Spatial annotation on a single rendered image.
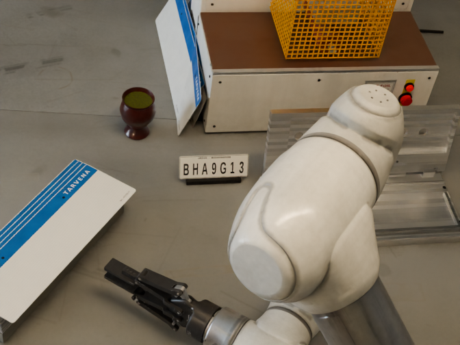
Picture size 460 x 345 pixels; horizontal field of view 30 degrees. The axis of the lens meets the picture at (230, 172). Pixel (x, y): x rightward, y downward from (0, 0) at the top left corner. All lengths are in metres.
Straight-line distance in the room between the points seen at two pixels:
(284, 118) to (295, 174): 0.85
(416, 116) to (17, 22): 1.09
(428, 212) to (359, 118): 0.95
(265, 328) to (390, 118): 0.60
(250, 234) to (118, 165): 1.04
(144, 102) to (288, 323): 0.68
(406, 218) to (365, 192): 0.93
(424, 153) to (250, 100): 0.42
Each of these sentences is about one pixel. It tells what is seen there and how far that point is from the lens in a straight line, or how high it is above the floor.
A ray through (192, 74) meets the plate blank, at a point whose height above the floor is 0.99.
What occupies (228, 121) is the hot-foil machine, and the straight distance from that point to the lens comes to 2.06.
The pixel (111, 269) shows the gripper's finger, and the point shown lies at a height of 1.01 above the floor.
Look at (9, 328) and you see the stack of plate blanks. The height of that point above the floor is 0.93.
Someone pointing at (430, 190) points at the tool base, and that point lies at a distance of 2.07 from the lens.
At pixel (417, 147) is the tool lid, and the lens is 2.04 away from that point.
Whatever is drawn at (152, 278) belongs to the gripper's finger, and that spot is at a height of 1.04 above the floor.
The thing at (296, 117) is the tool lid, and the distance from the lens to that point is 1.89.
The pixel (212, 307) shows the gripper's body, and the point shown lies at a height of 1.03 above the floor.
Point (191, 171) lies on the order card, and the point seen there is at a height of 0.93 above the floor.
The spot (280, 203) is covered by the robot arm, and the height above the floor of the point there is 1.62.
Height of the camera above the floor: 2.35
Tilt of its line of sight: 46 degrees down
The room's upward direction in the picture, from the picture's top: 9 degrees clockwise
